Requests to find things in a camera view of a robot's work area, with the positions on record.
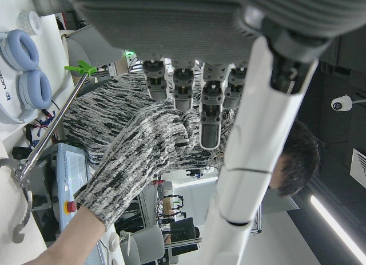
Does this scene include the person in knit sweater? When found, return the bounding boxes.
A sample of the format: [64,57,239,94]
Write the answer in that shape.
[62,73,321,231]

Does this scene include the ceiling light strip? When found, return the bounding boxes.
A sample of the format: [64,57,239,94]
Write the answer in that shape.
[310,195,366,265]

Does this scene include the white security camera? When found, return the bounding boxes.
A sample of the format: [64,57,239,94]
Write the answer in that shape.
[331,94,366,111]

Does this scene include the metal grabber tool green handle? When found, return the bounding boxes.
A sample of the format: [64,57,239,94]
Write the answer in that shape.
[0,60,98,244]

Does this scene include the black monitor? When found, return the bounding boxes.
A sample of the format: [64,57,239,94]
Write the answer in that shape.
[170,217,198,256]

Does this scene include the white tape roll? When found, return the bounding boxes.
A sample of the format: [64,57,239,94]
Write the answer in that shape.
[18,10,41,35]

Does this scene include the light blue headphones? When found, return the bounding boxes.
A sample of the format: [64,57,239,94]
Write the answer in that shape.
[0,29,53,110]

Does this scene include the person bare forearm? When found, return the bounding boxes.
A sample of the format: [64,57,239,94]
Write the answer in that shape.
[21,204,107,265]

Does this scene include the grey cylindrical arm link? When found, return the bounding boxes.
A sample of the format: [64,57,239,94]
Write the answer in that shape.
[31,0,77,17]

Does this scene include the grey office chair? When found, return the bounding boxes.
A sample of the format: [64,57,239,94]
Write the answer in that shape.
[120,225,166,263]

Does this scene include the left grey white robot hand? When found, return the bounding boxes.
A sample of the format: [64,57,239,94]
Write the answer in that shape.
[58,0,366,265]

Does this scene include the blue teach pendant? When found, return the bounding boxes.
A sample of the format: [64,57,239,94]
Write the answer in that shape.
[51,143,95,228]

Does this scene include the red black cable bundle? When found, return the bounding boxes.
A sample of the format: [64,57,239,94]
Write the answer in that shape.
[25,100,62,145]

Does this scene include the white air vent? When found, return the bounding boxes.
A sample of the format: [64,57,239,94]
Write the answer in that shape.
[350,148,366,188]

